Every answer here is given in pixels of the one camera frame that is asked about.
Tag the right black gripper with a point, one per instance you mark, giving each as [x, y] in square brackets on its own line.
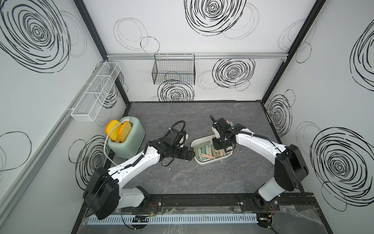
[215, 146]

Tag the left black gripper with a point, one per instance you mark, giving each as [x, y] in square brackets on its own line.
[184, 155]

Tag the white plastic storage box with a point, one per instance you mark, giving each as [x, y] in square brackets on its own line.
[204, 145]

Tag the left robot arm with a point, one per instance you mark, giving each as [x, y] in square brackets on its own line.
[105, 191]

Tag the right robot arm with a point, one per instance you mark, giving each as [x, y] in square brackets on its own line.
[290, 168]

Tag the green toaster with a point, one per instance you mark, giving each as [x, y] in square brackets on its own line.
[130, 147]

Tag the orange toast slice right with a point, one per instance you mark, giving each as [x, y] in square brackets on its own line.
[124, 131]

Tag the orange toast slice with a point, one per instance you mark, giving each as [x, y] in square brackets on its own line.
[124, 131]
[112, 130]

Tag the orange toast slice left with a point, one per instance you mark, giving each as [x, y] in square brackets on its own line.
[112, 130]

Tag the black wire basket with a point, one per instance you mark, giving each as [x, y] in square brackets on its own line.
[179, 67]

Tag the grey slotted cable duct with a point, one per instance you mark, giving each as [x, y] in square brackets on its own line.
[175, 219]

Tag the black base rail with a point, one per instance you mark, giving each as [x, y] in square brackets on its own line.
[156, 203]

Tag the white wire shelf basket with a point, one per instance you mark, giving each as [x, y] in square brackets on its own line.
[95, 95]

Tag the aluminium wall rail left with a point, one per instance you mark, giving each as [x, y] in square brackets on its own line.
[26, 176]

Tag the aluminium wall rail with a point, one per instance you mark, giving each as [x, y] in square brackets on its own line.
[205, 55]
[26, 176]

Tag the aluminium wall rail back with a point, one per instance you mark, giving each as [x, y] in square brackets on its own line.
[205, 55]

